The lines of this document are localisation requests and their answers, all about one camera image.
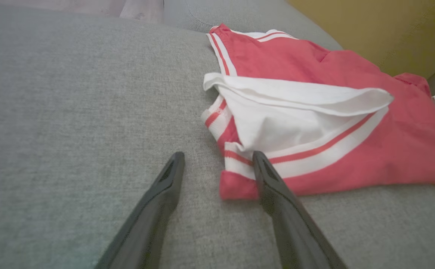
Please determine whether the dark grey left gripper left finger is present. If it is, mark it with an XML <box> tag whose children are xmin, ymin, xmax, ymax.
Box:
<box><xmin>95</xmin><ymin>151</ymin><xmax>186</xmax><ymax>269</ymax></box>

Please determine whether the large grey sofa seat cushion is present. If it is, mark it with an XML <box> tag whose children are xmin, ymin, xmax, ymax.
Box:
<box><xmin>0</xmin><ymin>3</ymin><xmax>435</xmax><ymax>269</ymax></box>

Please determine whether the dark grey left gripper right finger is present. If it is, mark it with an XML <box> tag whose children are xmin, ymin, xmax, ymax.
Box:
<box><xmin>252</xmin><ymin>151</ymin><xmax>349</xmax><ymax>269</ymax></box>

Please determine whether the red jersey with white sleeves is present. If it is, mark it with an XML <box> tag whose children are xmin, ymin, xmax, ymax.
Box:
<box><xmin>201</xmin><ymin>23</ymin><xmax>435</xmax><ymax>201</ymax></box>

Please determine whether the mustard yellow upholstered panel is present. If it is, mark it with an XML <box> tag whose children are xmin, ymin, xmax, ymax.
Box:
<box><xmin>287</xmin><ymin>0</ymin><xmax>435</xmax><ymax>80</ymax></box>

